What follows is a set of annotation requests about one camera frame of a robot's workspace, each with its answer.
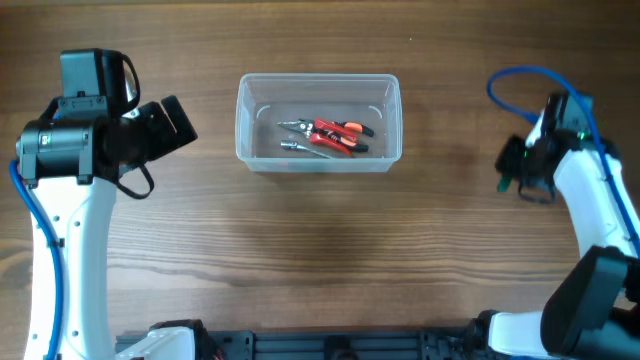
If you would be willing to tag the orange black needle-nose pliers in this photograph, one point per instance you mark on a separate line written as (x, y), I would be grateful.
(357, 132)

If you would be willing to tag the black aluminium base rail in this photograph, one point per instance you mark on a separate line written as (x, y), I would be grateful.
(428, 344)

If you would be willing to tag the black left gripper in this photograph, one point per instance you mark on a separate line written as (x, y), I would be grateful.
(151, 126)

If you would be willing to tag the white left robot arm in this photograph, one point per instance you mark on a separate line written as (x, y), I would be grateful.
(68, 170)

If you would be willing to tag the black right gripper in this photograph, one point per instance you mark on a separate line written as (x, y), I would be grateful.
(513, 163)

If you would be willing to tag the green handled screwdriver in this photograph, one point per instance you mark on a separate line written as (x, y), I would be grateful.
(504, 184)

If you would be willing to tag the clear plastic container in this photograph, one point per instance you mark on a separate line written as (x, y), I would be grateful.
(355, 118)

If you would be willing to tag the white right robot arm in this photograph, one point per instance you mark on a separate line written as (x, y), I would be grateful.
(593, 314)

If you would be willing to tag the silver combination wrench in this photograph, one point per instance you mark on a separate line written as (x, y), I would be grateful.
(295, 146)

